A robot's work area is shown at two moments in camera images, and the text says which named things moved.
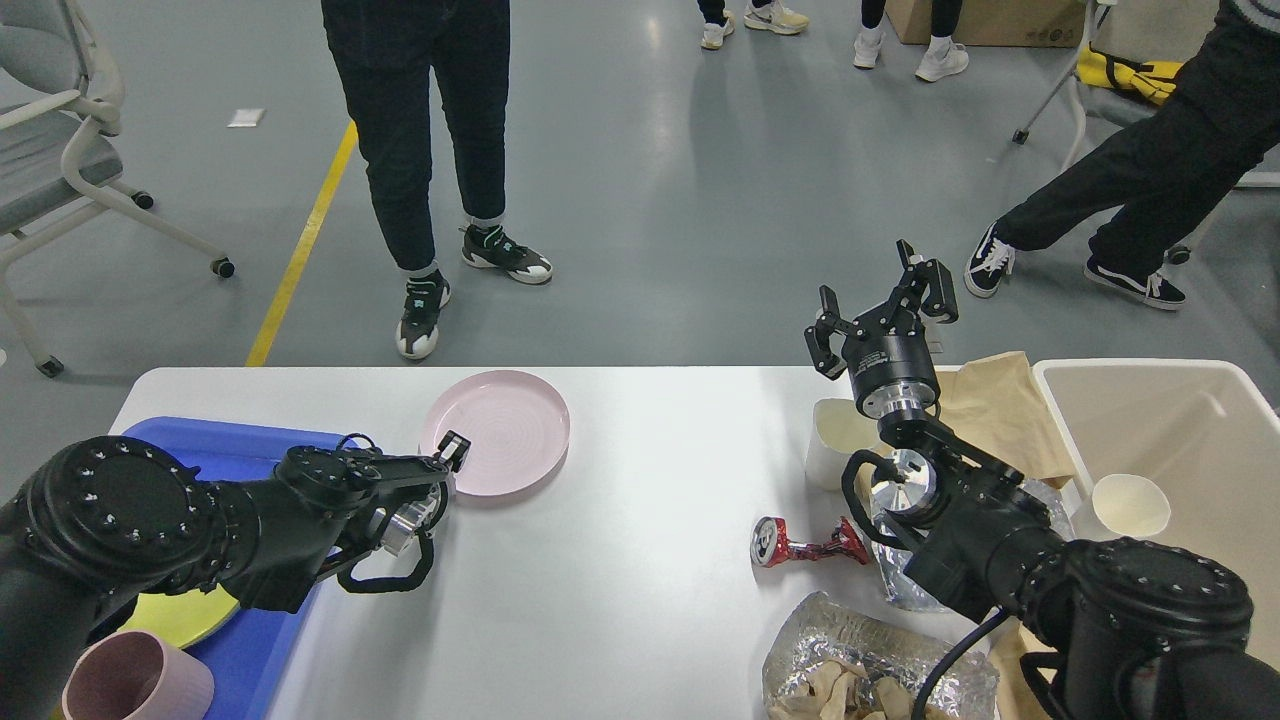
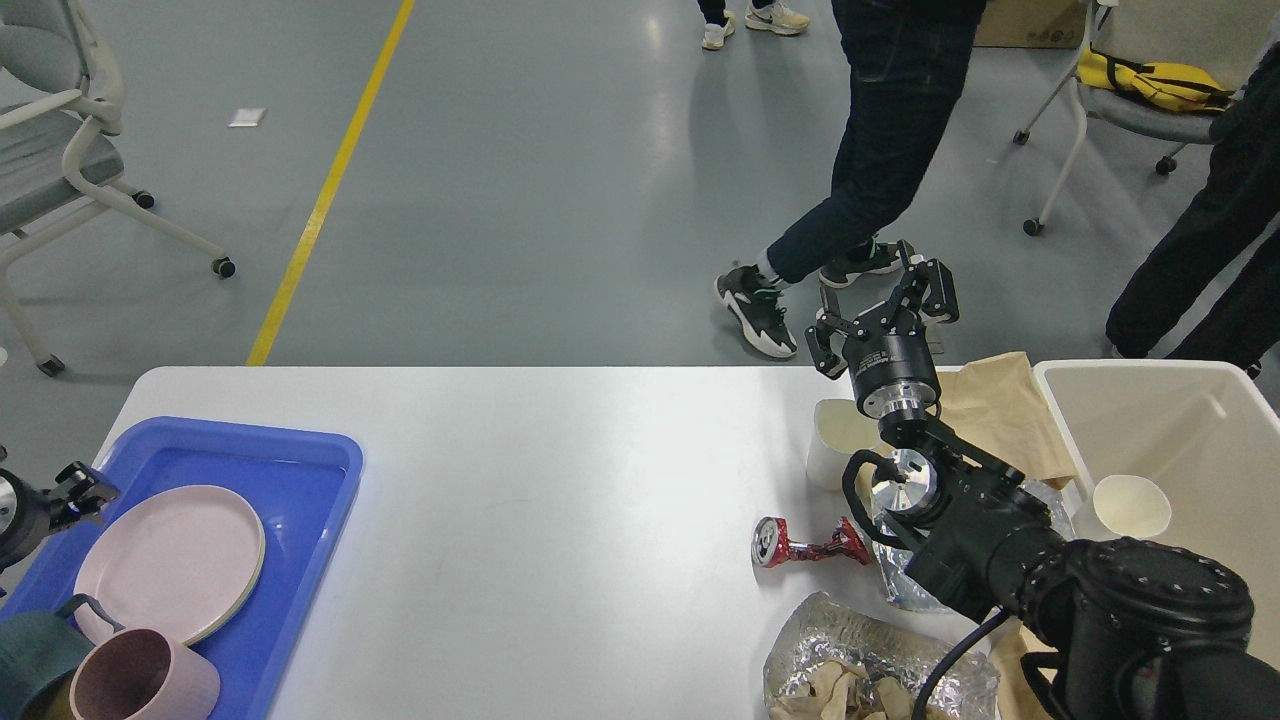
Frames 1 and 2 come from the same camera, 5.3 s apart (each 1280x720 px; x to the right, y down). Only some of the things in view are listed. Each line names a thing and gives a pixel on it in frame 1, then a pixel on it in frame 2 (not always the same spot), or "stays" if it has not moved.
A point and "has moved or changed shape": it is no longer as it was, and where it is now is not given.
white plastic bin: [1205, 433] stays
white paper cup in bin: [1131, 505] stays
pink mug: [133, 675] stays
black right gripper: [889, 358] stays
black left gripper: [394, 527] → [28, 511]
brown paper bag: [994, 406] stays
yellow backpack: [1153, 80] stays
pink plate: [517, 424] has moved or changed shape
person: [1167, 180] → [1235, 209]
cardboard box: [996, 22] stays
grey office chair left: [60, 80] stays
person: [388, 51] → [903, 65]
